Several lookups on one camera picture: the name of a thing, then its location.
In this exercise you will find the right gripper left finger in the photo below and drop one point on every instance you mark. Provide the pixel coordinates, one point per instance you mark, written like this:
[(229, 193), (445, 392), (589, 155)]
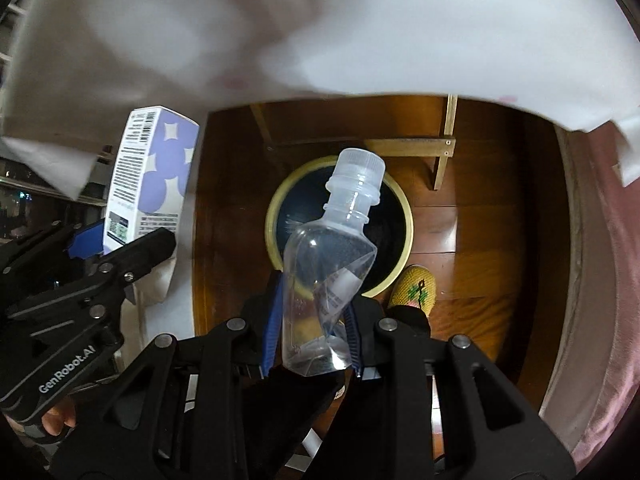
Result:
[(250, 340)]

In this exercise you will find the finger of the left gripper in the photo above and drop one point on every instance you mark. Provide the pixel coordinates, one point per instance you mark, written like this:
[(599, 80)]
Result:
[(134, 260), (88, 241)]

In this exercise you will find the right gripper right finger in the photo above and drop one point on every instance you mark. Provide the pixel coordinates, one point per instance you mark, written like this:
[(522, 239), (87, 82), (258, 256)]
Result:
[(361, 317)]

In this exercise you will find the clear plastic bottle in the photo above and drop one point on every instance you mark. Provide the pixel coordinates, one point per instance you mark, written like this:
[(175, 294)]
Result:
[(325, 264)]

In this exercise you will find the white purple carton box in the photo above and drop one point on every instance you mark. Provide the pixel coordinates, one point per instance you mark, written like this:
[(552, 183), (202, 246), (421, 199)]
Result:
[(152, 169)]

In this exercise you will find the left hand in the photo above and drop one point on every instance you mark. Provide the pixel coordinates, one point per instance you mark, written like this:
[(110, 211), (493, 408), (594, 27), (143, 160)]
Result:
[(59, 417)]

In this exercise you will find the right yellow slipper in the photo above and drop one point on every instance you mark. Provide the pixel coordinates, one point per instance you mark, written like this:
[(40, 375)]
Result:
[(416, 288)]

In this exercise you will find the dark bin with yellow rim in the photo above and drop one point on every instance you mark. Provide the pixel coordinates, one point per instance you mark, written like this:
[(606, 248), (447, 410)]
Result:
[(300, 198)]

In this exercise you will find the cartoon printed tablecloth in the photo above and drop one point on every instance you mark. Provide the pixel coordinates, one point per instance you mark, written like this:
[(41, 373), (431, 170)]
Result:
[(79, 67)]

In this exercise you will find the pink bed cover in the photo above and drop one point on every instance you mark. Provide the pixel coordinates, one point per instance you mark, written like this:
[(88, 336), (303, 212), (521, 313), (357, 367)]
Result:
[(595, 378)]

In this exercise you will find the wooden table frame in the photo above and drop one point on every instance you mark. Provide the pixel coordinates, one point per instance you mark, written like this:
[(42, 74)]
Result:
[(419, 127)]

